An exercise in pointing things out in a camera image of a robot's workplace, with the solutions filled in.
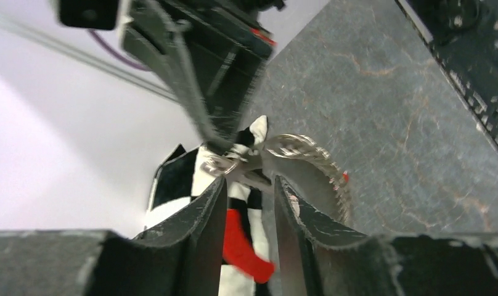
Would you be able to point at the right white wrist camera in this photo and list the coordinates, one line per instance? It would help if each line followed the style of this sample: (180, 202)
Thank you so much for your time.
(89, 14)

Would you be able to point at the black white checkered pillow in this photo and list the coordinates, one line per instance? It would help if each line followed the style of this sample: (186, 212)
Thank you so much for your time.
(179, 181)

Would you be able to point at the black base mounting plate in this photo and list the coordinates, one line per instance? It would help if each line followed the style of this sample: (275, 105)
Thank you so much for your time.
(462, 36)

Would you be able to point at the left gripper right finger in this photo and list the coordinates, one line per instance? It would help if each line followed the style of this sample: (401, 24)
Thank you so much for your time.
(320, 256)

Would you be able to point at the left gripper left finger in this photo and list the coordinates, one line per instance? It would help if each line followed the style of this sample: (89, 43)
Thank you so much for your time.
(179, 256)

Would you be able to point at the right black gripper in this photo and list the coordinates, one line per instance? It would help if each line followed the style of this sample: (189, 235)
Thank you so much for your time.
(211, 54)

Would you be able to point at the metal keyring with red handle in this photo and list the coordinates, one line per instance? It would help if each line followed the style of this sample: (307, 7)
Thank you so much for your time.
(287, 146)

